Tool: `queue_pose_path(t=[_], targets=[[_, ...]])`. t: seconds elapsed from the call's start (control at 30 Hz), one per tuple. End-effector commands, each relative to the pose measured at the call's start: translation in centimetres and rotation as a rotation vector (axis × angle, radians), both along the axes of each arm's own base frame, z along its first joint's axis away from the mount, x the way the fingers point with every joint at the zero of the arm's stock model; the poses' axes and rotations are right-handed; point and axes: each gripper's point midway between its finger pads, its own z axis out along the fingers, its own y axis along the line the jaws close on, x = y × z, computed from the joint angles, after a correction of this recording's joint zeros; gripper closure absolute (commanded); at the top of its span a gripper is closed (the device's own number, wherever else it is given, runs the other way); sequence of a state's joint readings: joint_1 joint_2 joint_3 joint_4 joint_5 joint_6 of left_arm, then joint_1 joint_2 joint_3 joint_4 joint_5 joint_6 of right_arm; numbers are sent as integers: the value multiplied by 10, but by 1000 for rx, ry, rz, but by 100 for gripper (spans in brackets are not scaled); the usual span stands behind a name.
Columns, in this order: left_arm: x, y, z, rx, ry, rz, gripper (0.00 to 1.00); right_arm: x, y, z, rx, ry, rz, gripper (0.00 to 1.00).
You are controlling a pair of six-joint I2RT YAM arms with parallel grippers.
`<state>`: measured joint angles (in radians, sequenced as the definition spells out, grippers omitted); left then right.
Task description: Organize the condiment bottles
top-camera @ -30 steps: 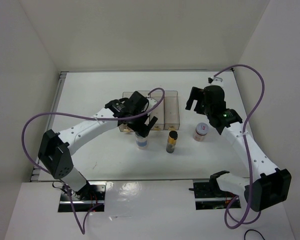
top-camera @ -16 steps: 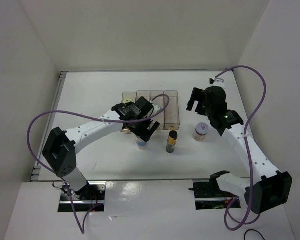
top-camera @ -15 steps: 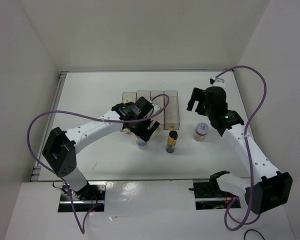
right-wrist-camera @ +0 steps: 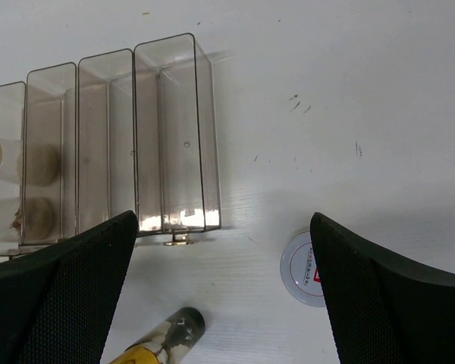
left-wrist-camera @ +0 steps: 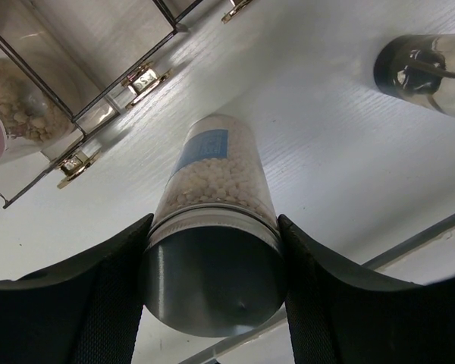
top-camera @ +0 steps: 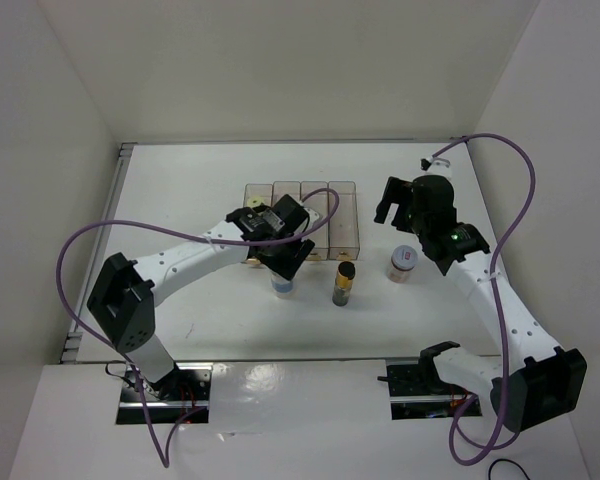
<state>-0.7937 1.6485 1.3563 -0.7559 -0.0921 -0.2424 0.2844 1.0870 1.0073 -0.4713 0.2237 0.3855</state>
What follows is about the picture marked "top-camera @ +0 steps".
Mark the black gold pepper grinder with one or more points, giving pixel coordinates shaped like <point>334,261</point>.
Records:
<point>344,278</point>

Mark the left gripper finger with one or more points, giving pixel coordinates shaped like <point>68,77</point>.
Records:
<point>304,250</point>
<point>283,261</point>

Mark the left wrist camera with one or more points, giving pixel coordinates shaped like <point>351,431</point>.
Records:
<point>313,218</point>

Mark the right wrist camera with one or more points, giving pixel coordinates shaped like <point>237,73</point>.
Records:
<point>437,166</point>

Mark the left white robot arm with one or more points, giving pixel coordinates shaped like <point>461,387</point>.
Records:
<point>126,292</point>

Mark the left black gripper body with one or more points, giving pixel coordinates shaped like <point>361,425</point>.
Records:
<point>264,259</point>

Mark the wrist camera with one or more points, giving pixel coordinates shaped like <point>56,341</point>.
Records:
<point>437,166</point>
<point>313,218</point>

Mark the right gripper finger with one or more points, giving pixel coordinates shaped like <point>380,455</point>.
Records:
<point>396,191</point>
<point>402,220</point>

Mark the clear organizer bin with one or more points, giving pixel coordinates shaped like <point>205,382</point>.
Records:
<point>252,189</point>
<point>320,203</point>
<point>282,188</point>
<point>344,242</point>

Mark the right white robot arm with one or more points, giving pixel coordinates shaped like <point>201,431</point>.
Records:
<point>534,379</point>

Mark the white blue cylindrical shaker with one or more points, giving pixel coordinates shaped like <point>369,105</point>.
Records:
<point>282,287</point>

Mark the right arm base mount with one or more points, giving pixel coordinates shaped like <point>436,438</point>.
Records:
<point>411,398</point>

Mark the yellow cap spice bottle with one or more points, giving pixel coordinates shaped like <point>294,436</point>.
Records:
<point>258,203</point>

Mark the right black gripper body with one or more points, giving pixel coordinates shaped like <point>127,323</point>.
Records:
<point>420,226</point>

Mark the red label spice jar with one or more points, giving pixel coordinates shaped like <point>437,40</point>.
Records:
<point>402,262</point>

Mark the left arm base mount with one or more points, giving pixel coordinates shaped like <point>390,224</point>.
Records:
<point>189,397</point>

